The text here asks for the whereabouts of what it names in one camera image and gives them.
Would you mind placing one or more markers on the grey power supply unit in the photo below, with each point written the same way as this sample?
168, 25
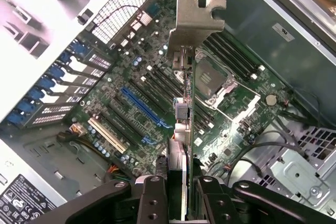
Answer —
26, 203

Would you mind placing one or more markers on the green motherboard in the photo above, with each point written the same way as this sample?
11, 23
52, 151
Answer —
152, 48

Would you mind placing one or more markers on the open metal socket cover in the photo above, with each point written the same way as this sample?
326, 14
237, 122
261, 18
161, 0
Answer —
250, 107

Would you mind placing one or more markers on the long blue expansion slot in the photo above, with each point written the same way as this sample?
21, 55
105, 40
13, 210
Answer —
141, 106

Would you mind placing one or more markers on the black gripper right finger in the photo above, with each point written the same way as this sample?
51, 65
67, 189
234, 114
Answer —
218, 205

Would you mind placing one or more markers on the white case wall sticker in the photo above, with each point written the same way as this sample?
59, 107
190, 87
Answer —
283, 32

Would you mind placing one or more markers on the CPU socket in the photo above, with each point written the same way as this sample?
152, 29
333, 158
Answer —
210, 77

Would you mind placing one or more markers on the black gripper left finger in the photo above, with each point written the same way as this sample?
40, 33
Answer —
152, 203

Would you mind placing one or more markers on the open dark grey PC case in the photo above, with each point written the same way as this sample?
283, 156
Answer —
249, 11

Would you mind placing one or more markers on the white PCI expansion slot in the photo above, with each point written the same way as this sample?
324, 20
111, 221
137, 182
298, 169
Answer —
107, 136

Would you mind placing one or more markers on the silver metal disk bay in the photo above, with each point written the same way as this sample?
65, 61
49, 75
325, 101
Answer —
296, 171

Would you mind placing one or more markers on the silver coin battery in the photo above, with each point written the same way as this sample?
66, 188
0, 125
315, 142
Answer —
271, 99

